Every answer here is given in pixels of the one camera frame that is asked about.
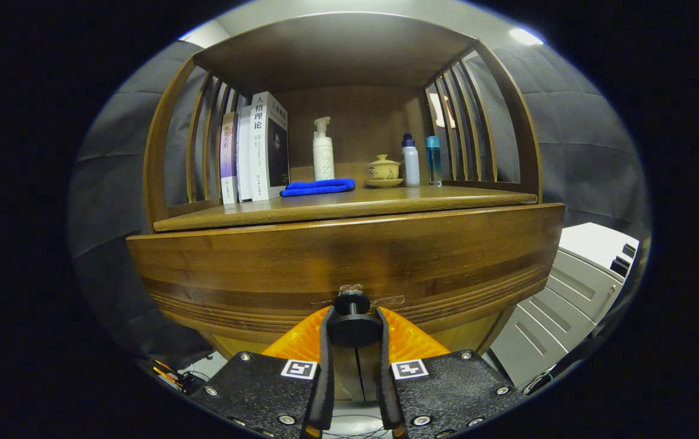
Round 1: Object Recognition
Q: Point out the wooden cabinet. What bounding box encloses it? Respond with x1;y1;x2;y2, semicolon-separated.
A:
127;11;565;403

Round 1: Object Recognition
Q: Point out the white bottle with blue cap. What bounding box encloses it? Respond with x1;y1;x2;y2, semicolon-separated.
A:
402;133;420;187

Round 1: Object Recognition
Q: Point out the purple book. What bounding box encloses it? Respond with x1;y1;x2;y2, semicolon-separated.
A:
220;112;240;205

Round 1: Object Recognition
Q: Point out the wooden drawer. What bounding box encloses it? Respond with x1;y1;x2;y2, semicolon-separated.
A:
127;203;565;348

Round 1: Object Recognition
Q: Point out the teal bottle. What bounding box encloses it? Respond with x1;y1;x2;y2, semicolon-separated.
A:
425;135;443;187

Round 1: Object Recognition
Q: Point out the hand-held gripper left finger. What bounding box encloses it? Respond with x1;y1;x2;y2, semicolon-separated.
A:
188;305;335;439

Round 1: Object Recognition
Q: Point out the beige lidded teacup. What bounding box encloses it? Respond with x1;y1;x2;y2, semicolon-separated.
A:
364;154;404;188

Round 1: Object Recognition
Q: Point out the white filing cabinet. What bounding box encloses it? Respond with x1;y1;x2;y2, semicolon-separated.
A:
489;223;640;388

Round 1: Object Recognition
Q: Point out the thin white book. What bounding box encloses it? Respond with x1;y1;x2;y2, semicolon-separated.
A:
237;105;254;202

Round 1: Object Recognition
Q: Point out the white pump bottle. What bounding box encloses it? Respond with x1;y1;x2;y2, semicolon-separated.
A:
313;116;335;182

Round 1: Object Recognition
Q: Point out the rectangular ceiling light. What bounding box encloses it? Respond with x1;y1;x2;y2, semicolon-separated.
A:
508;27;545;46

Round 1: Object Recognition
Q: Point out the blue folded cloth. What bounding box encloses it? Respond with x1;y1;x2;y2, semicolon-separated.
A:
280;178;356;198

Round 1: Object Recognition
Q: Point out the wooden countertop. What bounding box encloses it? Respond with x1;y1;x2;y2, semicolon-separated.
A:
153;185;538;232

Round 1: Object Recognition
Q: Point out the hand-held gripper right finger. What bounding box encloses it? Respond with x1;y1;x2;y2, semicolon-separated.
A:
376;307;524;439

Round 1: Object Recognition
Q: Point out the orange and black wire bundle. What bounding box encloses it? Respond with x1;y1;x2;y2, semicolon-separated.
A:
151;359;204;394

